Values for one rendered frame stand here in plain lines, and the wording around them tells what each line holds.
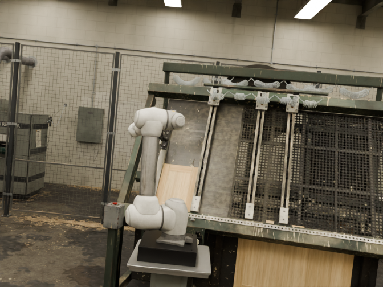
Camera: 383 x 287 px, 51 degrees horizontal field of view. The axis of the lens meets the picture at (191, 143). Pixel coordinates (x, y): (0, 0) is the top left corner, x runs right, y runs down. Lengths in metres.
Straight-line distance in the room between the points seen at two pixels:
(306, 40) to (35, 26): 5.50
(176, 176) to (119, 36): 5.54
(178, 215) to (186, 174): 0.88
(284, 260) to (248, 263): 0.29
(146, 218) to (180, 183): 0.91
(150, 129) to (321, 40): 6.61
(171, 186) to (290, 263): 1.14
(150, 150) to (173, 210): 0.41
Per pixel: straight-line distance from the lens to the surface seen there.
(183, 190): 3.31
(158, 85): 3.82
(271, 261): 3.44
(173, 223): 2.55
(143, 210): 2.49
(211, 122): 3.58
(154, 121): 2.48
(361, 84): 4.20
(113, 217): 3.11
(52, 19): 8.98
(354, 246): 3.21
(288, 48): 8.55
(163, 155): 3.46
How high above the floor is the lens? 1.65
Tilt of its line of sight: 4 degrees down
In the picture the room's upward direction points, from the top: 5 degrees clockwise
